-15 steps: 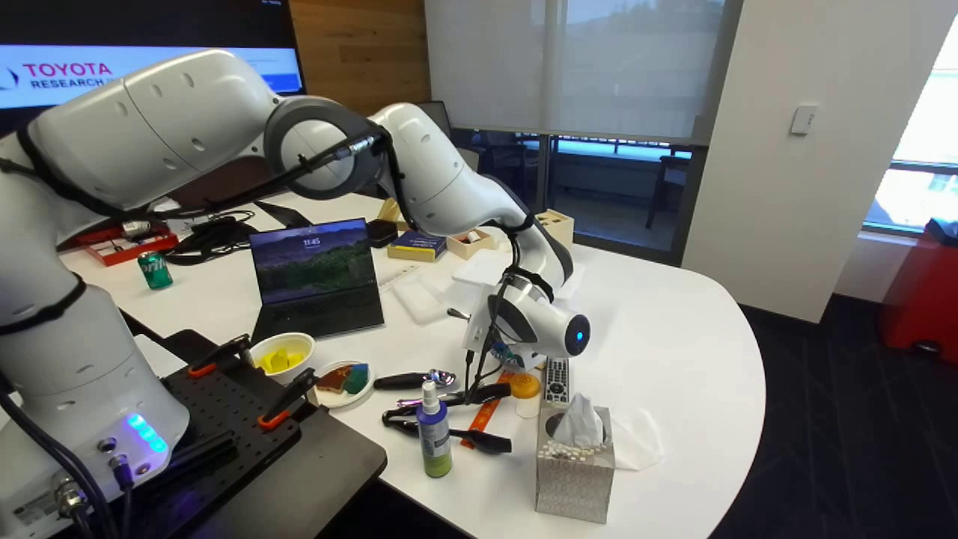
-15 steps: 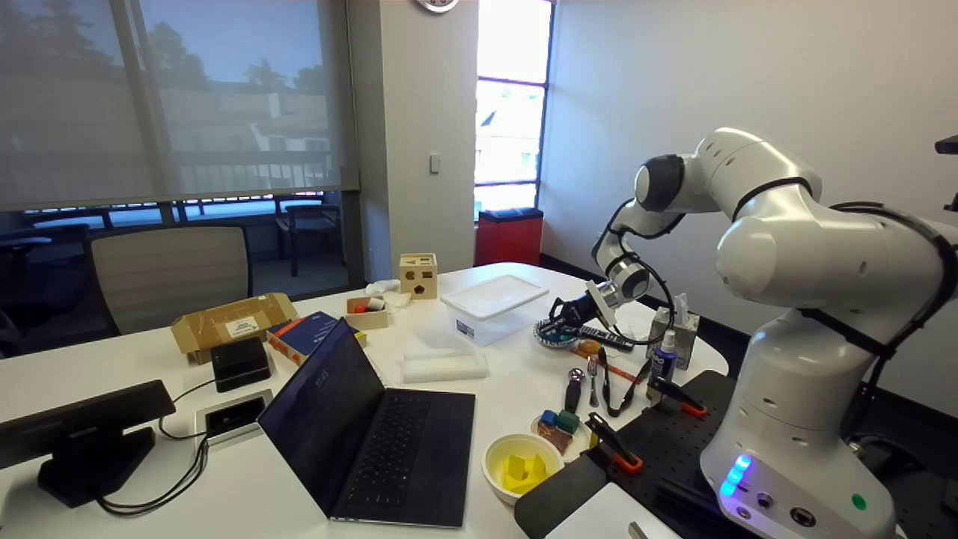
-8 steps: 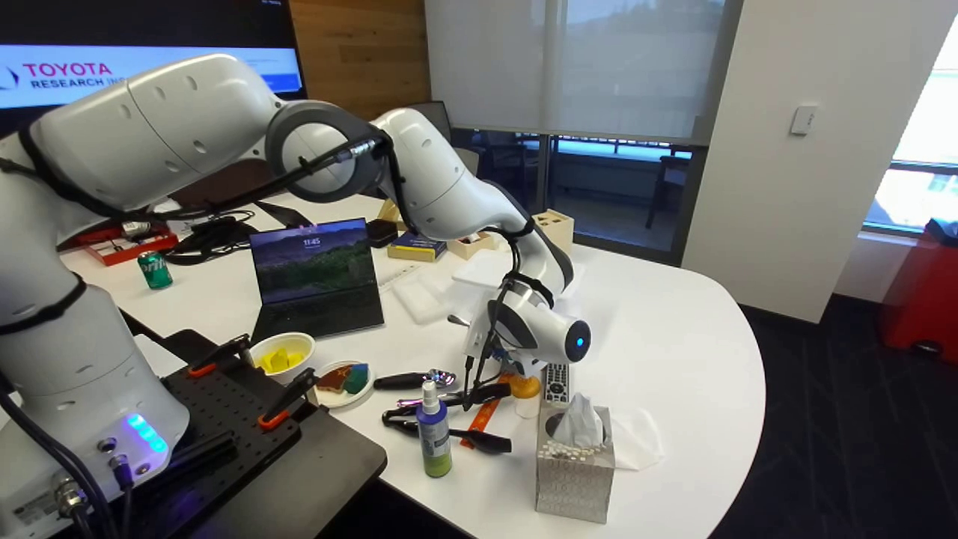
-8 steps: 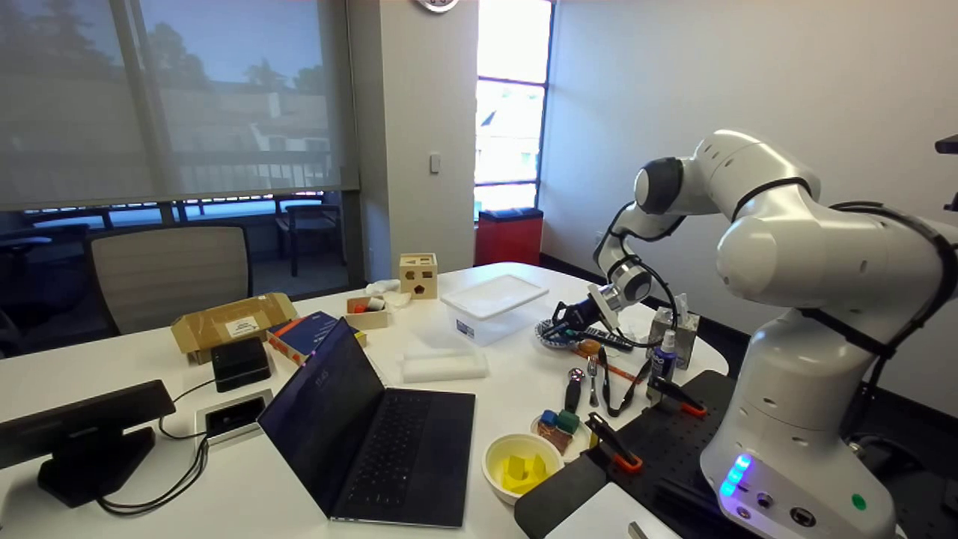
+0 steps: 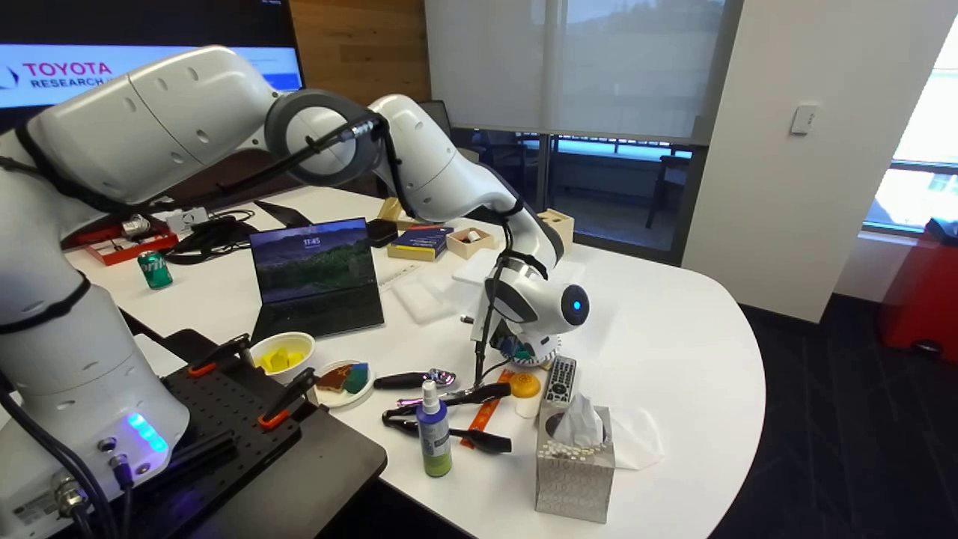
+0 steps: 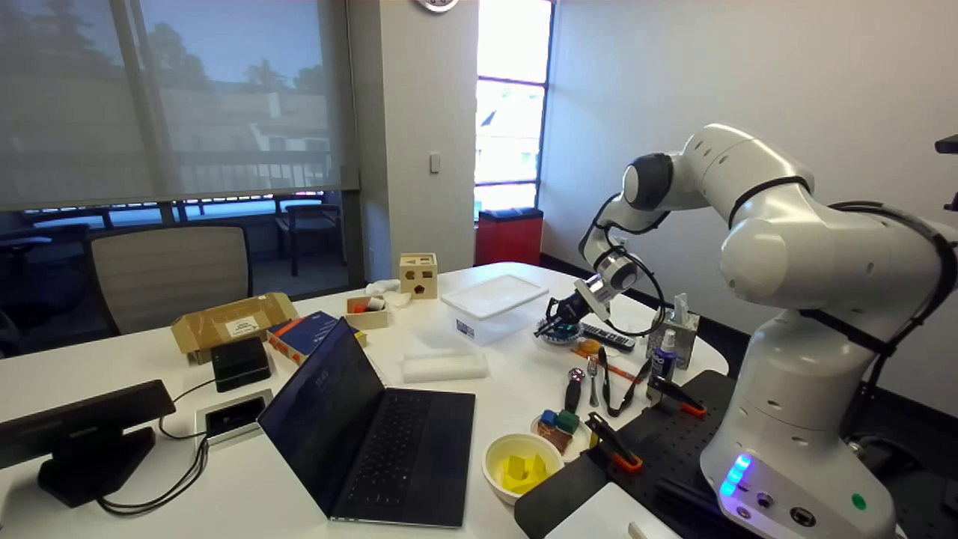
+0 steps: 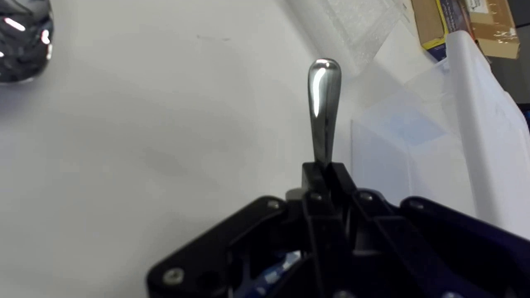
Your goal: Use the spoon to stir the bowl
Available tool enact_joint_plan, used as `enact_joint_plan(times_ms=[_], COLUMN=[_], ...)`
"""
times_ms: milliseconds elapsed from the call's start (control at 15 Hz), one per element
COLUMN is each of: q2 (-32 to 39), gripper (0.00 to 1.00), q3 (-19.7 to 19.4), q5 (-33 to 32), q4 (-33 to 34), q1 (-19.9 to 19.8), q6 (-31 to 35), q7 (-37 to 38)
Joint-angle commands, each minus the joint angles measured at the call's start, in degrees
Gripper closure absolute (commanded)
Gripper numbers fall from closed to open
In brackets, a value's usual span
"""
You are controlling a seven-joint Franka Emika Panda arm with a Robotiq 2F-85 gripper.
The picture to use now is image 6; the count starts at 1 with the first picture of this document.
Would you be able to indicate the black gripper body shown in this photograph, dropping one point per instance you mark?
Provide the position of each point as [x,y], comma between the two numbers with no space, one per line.
[577,306]

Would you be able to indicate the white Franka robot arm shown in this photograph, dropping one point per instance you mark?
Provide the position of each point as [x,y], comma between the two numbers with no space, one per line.
[818,301]

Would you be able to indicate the small blue bowl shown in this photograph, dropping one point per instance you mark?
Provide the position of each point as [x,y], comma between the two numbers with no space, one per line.
[570,343]

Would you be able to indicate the yellow bowl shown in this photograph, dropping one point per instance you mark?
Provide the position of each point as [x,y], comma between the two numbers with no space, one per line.
[523,469]

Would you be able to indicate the orange plastic tool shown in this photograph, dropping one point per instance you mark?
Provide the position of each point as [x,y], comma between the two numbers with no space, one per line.
[587,349]

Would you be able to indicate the clear plastic lidded container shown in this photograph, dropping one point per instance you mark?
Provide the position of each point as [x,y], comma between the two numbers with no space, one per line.
[495,301]

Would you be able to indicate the black marker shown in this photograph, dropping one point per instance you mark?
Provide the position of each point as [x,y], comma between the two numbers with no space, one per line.
[574,391]

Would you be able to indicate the red bin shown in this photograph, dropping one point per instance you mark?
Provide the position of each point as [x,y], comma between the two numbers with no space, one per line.
[507,238]

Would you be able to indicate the plate with coloured blocks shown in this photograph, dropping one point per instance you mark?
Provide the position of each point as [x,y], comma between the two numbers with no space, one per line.
[559,427]

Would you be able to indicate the spray bottle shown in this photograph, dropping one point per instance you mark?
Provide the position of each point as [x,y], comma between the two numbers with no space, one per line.
[664,366]

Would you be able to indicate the grey tissue box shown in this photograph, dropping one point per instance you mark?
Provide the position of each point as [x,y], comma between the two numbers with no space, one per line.
[680,340]

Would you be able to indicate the black orange clamp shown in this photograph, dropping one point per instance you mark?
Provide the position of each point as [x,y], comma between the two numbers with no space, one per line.
[614,444]
[680,397]

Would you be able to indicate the wooden shape sorter cube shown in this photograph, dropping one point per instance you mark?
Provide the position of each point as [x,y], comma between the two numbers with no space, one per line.
[417,273]

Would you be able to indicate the black mat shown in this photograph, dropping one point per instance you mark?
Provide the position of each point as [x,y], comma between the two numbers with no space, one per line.
[543,483]

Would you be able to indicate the black Dell laptop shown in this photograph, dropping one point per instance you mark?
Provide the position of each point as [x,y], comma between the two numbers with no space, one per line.
[399,450]

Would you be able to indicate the blue orange book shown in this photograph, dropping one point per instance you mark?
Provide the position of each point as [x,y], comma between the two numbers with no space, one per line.
[303,333]

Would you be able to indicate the small black box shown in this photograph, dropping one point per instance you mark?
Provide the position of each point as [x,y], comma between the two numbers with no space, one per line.
[240,364]

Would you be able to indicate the cardboard box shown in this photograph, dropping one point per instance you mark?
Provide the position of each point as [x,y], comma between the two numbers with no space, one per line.
[231,324]

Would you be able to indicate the beige office chair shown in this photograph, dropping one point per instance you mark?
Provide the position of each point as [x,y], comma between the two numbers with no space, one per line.
[170,273]

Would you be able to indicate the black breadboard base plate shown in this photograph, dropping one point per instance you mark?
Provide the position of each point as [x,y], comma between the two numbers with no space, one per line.
[679,450]

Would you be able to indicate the white light switch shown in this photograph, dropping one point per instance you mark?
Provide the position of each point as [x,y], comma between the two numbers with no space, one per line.
[435,167]

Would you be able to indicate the wall clock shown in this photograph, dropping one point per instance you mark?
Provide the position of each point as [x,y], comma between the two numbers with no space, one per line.
[439,5]

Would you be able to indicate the black camera on stand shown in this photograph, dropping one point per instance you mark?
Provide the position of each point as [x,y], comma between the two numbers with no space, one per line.
[80,439]

